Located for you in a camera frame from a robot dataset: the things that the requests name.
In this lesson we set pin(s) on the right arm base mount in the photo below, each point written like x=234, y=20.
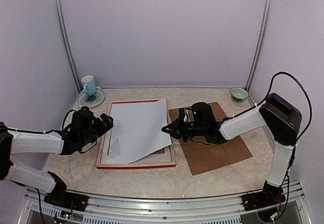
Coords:
x=270, y=195

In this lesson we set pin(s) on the white blue swirl plate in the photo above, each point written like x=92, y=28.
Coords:
x=91, y=101

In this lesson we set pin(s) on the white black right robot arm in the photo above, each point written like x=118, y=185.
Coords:
x=273, y=112

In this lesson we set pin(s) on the light blue mug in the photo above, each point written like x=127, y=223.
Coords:
x=89, y=85

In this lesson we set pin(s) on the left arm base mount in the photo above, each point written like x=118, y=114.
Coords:
x=68, y=198

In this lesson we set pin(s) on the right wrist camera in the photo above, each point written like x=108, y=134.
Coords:
x=184, y=114

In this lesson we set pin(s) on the right aluminium corner post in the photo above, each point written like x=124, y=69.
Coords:
x=259, y=44

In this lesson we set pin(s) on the white photo mat board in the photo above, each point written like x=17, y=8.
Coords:
x=157, y=158

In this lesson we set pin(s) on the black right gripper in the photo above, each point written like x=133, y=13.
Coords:
x=175, y=130

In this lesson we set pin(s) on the cat and books photo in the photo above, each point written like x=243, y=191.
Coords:
x=136, y=131

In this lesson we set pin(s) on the front aluminium rail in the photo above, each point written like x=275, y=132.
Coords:
x=113, y=209

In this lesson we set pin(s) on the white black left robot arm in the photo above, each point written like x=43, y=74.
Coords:
x=16, y=141

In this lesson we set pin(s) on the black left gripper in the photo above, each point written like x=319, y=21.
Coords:
x=109, y=124

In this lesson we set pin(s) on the brown backing board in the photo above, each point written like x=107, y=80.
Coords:
x=203, y=157

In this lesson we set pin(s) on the pale green ceramic bowl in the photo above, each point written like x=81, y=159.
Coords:
x=238, y=94

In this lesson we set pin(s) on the aluminium corner post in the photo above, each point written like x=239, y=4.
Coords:
x=66, y=45
x=259, y=44

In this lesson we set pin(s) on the left aluminium corner post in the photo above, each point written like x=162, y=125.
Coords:
x=66, y=45

